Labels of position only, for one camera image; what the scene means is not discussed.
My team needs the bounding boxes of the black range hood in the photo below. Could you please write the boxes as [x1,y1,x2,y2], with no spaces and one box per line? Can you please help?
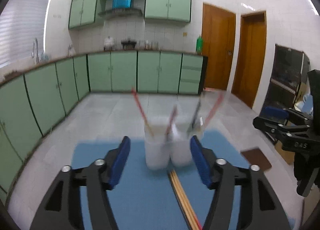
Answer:
[98,7,143,19]

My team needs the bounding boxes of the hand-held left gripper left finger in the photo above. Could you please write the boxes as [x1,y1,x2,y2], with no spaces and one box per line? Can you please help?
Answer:
[29,135,131,230]

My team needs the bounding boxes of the metal kitchen faucet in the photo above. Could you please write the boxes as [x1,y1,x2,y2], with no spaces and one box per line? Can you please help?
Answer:
[32,38,40,65]

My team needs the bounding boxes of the brown board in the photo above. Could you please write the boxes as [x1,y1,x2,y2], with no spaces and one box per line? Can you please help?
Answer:
[240,147,272,171]

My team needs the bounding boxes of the white window blind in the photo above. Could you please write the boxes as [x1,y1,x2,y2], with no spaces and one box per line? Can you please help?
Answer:
[0,0,56,69]

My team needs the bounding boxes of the green bottle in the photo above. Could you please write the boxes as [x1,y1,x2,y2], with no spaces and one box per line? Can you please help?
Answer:
[196,35,204,54]

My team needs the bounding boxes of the black spoon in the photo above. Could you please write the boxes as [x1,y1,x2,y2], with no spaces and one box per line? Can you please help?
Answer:
[186,98,202,135]

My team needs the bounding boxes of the green base cabinets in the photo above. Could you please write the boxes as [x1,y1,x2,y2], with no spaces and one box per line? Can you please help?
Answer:
[0,52,208,205]

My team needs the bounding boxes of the cardboard box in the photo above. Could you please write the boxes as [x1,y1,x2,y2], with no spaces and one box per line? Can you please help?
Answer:
[274,82,313,165]

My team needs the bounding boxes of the black glass-front cabinet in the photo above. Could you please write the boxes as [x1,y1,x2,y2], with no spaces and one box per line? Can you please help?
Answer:
[260,43,311,145]

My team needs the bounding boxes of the wooden door with handle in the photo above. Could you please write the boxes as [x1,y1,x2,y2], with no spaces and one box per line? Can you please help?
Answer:
[201,3,236,91]

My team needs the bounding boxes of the blue mat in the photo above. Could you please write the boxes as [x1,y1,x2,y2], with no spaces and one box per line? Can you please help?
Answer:
[71,130,250,230]

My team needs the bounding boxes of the white cooking pot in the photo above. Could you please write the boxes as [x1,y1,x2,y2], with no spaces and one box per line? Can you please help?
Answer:
[104,37,116,51]

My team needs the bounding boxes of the red-ended wooden chopstick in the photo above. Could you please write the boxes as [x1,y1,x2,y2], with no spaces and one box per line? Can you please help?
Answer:
[131,87,154,137]
[165,106,178,143]
[204,93,224,128]

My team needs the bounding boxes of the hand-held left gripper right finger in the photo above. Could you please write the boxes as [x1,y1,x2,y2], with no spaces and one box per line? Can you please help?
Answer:
[189,136,292,230]

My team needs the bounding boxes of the white plastic utensil holder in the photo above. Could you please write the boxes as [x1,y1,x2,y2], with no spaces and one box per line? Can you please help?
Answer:
[143,116,205,171]

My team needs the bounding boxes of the plain wooden door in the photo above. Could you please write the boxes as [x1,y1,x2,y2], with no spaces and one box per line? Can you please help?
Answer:
[231,12,267,109]

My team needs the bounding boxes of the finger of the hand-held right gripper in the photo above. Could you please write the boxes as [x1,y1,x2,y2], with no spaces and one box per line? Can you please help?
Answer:
[253,116,313,143]
[264,106,313,122]

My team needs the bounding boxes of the blue-filmed hood chimney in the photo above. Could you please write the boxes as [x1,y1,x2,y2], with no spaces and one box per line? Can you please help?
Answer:
[112,0,133,10]

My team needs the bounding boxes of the black wok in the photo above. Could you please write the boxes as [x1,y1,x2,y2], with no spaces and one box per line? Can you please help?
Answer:
[121,38,138,50]

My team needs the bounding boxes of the clear-handled metal spoon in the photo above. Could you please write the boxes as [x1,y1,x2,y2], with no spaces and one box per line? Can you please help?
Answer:
[199,90,210,130]

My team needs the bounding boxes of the bundle of wooden chopsticks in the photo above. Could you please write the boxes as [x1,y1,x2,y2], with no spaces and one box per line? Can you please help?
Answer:
[169,169,202,230]

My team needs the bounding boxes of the light blue cloth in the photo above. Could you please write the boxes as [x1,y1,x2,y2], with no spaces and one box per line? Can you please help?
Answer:
[300,93,313,115]

